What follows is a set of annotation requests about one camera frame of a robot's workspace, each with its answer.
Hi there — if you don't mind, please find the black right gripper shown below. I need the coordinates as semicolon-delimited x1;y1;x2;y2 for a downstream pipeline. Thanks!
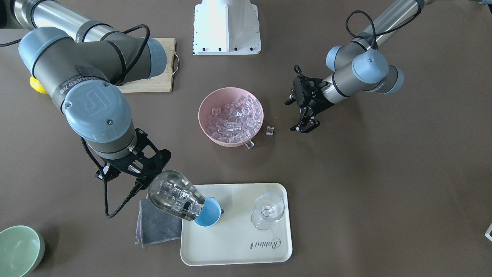
95;128;171;189

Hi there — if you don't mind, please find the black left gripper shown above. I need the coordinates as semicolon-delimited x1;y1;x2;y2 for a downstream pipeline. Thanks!
284;65;333;133

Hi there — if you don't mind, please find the steel ice scoop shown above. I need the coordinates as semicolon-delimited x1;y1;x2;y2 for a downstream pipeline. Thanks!
148;170;204;221

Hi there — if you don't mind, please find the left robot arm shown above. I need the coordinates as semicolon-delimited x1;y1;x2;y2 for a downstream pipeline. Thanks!
285;0;433;133

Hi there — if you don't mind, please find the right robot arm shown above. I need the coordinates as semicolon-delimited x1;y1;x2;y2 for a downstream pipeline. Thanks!
1;0;171;190

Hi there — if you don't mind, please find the fallen ice cube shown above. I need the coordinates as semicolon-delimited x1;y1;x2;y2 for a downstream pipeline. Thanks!
266;126;274;136
244;140;255;150

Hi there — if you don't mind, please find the pink bowl of ice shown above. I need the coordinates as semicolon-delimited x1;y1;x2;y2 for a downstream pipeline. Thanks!
198;87;265;147

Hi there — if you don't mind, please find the light blue cup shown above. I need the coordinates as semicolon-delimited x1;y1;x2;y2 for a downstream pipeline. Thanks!
194;197;223;227

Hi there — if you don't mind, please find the grey folded cloth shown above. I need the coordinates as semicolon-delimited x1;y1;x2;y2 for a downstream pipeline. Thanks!
135;196;182;247

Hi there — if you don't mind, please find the wooden cutting board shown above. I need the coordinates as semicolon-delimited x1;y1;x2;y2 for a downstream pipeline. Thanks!
118;38;180;93

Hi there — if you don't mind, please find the clear wine glass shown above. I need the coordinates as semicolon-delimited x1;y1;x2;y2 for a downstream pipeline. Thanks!
251;191;285;231

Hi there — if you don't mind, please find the cream serving tray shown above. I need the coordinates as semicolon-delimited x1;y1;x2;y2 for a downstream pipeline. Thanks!
180;183;293;266

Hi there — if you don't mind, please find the mint green bowl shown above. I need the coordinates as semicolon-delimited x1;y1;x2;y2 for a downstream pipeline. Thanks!
0;225;45;277

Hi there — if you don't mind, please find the white camera post base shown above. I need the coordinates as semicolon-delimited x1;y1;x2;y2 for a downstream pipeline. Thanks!
192;0;262;55

